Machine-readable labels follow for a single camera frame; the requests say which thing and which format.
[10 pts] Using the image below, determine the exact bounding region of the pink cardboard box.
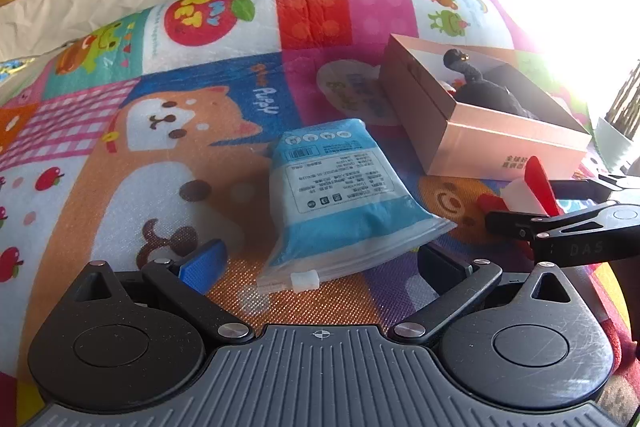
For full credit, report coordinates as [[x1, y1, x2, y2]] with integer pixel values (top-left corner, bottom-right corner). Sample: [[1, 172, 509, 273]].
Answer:
[[380, 35, 591, 181]]

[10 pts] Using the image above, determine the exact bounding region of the white plant pot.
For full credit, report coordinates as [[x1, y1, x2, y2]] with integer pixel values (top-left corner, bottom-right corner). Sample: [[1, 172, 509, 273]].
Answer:
[[594, 117, 639, 172]]

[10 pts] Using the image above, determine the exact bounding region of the blue white wet wipes pack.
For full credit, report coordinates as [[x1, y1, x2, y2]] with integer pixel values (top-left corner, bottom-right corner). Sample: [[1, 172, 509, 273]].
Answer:
[[256, 119, 455, 294]]

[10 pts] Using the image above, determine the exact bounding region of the black plush cat toy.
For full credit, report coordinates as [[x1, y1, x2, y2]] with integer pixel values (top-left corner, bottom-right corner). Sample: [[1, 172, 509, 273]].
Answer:
[[442, 49, 538, 120]]

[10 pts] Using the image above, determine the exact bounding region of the colourful cartoon play mat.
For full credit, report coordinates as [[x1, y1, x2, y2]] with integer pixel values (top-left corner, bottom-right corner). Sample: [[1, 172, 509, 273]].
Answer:
[[1, 0, 639, 426]]

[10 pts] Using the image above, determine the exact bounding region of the green potted plant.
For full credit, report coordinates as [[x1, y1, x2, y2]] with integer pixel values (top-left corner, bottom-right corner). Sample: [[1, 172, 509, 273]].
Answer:
[[605, 63, 640, 141]]

